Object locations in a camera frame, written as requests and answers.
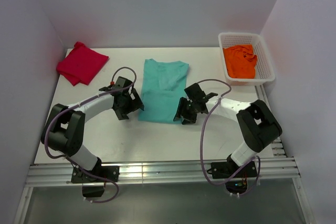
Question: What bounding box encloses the teal t shirt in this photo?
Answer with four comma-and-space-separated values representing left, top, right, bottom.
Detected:
138, 59, 189, 124

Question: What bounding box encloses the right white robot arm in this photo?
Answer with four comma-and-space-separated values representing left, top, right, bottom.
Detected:
173, 83, 282, 167

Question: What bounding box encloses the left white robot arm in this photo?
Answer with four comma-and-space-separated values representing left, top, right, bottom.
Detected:
41, 77, 144, 175

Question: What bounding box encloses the folded red t shirt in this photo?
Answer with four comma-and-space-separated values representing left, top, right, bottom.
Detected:
56, 41, 109, 86

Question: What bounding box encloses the orange t shirt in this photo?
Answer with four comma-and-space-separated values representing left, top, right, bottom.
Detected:
223, 44, 257, 79

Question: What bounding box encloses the white plastic basket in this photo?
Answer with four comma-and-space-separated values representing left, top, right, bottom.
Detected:
218, 32, 275, 86

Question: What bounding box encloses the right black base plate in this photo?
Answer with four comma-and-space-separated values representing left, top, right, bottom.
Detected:
206, 161, 257, 179

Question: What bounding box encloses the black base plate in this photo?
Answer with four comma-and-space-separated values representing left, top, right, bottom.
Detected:
206, 161, 257, 179
71, 166, 119, 184

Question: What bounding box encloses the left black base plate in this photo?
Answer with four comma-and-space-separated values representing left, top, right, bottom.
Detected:
71, 166, 119, 184

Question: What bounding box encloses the aluminium rail frame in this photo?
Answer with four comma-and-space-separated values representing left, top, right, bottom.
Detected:
13, 83, 316, 224

